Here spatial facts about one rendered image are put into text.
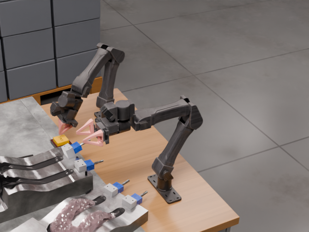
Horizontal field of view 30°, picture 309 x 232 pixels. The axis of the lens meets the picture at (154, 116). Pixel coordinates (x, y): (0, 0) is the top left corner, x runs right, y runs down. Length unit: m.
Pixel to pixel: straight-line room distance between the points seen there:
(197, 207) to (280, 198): 1.46
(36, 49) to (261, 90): 1.95
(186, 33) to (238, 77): 0.98
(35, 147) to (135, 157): 0.49
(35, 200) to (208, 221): 0.72
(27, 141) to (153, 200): 0.74
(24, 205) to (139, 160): 0.61
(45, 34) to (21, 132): 1.56
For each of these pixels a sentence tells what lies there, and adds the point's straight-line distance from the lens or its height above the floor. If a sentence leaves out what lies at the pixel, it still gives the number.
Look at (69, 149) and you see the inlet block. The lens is 2.59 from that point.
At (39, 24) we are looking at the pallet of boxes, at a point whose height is 0.72.
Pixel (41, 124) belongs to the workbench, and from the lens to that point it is 3.02.
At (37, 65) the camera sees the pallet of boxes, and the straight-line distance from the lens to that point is 4.47.
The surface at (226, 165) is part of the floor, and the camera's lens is 4.10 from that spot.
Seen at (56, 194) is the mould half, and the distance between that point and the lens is 2.48.
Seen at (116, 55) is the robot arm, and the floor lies 1.20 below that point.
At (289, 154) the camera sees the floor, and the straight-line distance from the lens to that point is 4.32.
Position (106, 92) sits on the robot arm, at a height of 0.99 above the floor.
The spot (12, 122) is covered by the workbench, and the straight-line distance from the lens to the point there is 3.05.
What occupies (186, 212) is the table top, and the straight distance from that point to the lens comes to 2.48.
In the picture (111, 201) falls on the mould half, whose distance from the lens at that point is 2.43.
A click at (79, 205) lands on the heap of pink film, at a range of 2.33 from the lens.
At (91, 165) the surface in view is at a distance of 2.55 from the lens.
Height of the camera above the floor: 2.45
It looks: 33 degrees down
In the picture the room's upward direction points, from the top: 3 degrees clockwise
